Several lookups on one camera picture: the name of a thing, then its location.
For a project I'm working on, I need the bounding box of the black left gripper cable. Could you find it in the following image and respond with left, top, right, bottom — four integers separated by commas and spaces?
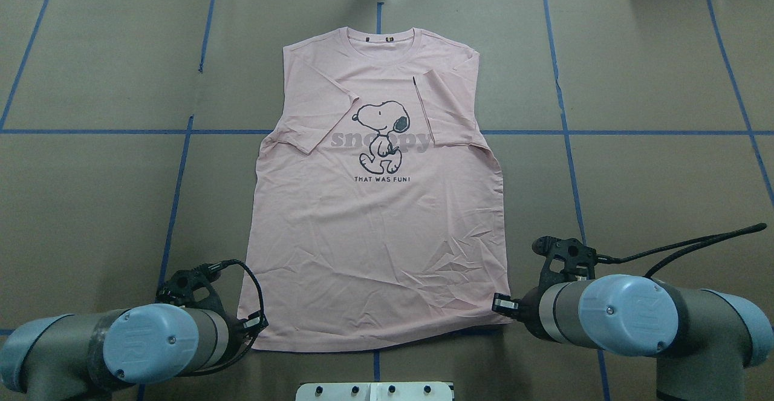
181, 259, 267, 377

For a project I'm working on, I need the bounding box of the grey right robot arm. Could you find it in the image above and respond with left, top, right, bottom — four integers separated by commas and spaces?
492, 232, 772, 400

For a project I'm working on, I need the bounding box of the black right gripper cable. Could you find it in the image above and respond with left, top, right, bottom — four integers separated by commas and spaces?
596, 223, 767, 279

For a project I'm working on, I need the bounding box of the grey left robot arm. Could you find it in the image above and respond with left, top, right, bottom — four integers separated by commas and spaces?
2, 259, 268, 400

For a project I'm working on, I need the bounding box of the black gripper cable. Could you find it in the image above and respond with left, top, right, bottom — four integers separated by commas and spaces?
596, 223, 767, 279
181, 259, 267, 377

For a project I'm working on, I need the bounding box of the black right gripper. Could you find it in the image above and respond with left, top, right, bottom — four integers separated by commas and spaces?
492, 236, 598, 323

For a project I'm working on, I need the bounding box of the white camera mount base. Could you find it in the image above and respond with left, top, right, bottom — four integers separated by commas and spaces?
295, 381, 455, 400

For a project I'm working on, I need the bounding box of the pink Snoopy t-shirt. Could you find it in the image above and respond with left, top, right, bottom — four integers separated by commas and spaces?
246, 27, 509, 353

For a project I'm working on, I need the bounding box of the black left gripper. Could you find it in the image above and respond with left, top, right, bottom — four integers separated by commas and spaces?
157, 263, 268, 365

